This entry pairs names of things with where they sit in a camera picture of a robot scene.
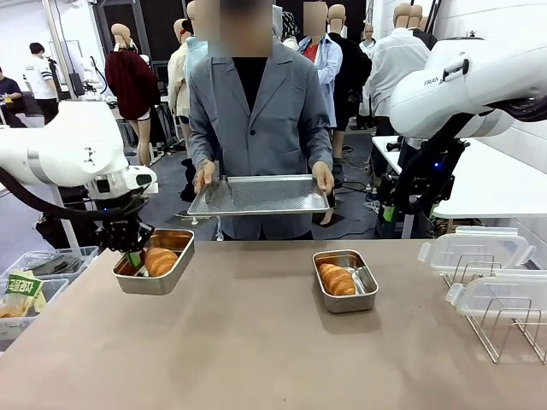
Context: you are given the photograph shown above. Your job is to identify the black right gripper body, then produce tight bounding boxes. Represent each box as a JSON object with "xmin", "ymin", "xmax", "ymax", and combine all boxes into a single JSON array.
[{"xmin": 378, "ymin": 169, "xmax": 456, "ymax": 211}]

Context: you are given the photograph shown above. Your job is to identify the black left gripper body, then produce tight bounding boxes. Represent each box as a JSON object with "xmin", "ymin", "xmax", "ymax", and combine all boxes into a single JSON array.
[{"xmin": 100, "ymin": 212, "xmax": 155, "ymax": 255}]

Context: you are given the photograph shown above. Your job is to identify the golden croissant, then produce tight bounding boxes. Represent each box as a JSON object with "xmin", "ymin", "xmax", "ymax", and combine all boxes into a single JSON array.
[
  {"xmin": 144, "ymin": 246, "xmax": 180, "ymax": 277},
  {"xmin": 317, "ymin": 261, "xmax": 357, "ymax": 297}
]

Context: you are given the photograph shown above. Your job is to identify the rectangular stainless steel container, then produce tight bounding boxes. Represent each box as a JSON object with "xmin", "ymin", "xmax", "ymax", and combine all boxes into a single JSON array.
[
  {"xmin": 311, "ymin": 249, "xmax": 380, "ymax": 314},
  {"xmin": 111, "ymin": 228, "xmax": 197, "ymax": 296}
]

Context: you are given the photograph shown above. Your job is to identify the clear plastic container lid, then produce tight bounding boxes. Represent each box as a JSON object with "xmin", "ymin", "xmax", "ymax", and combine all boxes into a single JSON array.
[
  {"xmin": 417, "ymin": 225, "xmax": 537, "ymax": 275},
  {"xmin": 444, "ymin": 269, "xmax": 547, "ymax": 319}
]

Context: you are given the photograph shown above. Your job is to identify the metal serving tongs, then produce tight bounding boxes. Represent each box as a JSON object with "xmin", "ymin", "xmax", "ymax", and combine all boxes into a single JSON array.
[{"xmin": 206, "ymin": 173, "xmax": 236, "ymax": 206}]

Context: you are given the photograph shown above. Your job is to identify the perforated metal baking tray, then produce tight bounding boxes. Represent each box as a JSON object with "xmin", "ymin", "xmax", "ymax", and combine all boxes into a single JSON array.
[{"xmin": 186, "ymin": 173, "xmax": 332, "ymax": 217}]

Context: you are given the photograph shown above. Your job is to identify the person's right forearm grey sleeve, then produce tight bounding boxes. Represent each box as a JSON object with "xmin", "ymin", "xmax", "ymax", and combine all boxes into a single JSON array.
[{"xmin": 188, "ymin": 123, "xmax": 217, "ymax": 172}]

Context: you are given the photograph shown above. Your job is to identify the person's left forearm grey sleeve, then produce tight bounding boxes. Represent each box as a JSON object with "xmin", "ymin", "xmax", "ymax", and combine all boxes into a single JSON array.
[{"xmin": 305, "ymin": 121, "xmax": 335, "ymax": 170}]

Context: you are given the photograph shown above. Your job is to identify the person's left hand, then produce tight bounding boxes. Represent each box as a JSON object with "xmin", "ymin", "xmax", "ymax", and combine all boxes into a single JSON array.
[{"xmin": 311, "ymin": 162, "xmax": 336, "ymax": 194}]

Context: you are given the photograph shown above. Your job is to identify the person's right hand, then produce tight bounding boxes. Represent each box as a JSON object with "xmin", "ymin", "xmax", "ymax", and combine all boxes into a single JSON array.
[{"xmin": 193, "ymin": 162, "xmax": 217, "ymax": 196}]

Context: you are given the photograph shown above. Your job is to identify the large white side table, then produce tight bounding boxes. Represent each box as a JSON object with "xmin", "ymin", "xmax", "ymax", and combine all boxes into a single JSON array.
[{"xmin": 371, "ymin": 135, "xmax": 547, "ymax": 240}]

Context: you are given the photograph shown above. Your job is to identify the clear bin with dark items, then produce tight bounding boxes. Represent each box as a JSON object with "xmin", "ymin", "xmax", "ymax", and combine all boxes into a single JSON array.
[{"xmin": 0, "ymin": 245, "xmax": 101, "ymax": 284}]

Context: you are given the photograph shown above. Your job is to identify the green snack bag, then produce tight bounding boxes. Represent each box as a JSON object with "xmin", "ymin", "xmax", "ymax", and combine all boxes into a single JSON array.
[{"xmin": 3, "ymin": 269, "xmax": 49, "ymax": 318}]

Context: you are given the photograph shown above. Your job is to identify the mannequin in white shirt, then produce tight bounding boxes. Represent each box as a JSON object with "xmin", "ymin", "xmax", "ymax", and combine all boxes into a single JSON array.
[{"xmin": 360, "ymin": 2, "xmax": 433, "ymax": 130}]

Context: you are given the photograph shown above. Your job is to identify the clear plastic storage bin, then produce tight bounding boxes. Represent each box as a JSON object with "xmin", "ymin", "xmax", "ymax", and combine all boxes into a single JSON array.
[{"xmin": 0, "ymin": 277, "xmax": 71, "ymax": 352}]

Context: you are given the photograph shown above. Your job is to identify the mannequin in black clothes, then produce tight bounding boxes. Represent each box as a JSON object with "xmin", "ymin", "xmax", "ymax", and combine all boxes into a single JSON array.
[{"xmin": 326, "ymin": 3, "xmax": 373, "ymax": 172}]

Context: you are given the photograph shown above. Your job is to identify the mannequin in maroon sweater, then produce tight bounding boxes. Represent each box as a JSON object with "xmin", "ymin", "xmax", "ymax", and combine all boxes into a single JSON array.
[{"xmin": 103, "ymin": 22, "xmax": 162, "ymax": 168}]

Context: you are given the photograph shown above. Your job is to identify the mannequin blue shirt red top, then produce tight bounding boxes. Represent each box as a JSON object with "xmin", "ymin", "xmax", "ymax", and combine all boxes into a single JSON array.
[{"xmin": 297, "ymin": 2, "xmax": 344, "ymax": 130}]

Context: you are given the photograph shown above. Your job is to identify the mannequin in cream jacket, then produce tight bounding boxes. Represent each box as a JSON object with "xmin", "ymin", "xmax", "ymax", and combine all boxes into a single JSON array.
[{"xmin": 166, "ymin": 18, "xmax": 194, "ymax": 155}]

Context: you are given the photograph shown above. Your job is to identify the mannequin in dark coat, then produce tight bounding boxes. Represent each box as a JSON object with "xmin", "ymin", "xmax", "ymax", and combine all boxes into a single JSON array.
[{"xmin": 409, "ymin": 3, "xmax": 439, "ymax": 50}]

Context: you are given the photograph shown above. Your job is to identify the person in grey jacket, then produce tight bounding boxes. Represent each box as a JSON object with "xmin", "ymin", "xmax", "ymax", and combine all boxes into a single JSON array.
[{"xmin": 187, "ymin": 0, "xmax": 335, "ymax": 241}]

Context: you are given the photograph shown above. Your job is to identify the person in striped white tee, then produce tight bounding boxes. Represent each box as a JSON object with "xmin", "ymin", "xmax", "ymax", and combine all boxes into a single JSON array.
[{"xmin": 22, "ymin": 42, "xmax": 60, "ymax": 126}]

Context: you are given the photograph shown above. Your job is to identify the seated person in dark shirt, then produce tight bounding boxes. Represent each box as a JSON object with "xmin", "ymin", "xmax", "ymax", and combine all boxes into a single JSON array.
[{"xmin": 0, "ymin": 65, "xmax": 28, "ymax": 130}]

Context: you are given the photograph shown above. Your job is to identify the mannequin in blue fleece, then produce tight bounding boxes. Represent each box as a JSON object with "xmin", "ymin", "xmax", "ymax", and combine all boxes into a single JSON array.
[{"xmin": 183, "ymin": 0, "xmax": 211, "ymax": 87}]

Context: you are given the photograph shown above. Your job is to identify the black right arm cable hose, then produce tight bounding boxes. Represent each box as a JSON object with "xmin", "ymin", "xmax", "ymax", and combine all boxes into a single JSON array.
[{"xmin": 394, "ymin": 95, "xmax": 547, "ymax": 215}]

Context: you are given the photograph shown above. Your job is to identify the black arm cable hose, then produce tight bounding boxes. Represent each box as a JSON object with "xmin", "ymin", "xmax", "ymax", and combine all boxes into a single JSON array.
[
  {"xmin": 394, "ymin": 95, "xmax": 547, "ymax": 215},
  {"xmin": 0, "ymin": 166, "xmax": 151, "ymax": 222}
]

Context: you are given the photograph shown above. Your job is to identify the mannequin floor base plate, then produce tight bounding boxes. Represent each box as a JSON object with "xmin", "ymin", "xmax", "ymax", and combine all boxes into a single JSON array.
[{"xmin": 173, "ymin": 212, "xmax": 214, "ymax": 226}]

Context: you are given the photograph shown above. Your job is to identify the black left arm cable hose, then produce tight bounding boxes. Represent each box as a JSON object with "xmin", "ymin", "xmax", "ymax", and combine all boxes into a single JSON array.
[{"xmin": 0, "ymin": 166, "xmax": 151, "ymax": 222}]

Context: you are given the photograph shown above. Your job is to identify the metal wire lid rack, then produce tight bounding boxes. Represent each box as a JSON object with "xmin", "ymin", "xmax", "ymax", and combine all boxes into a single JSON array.
[{"xmin": 439, "ymin": 253, "xmax": 547, "ymax": 365}]

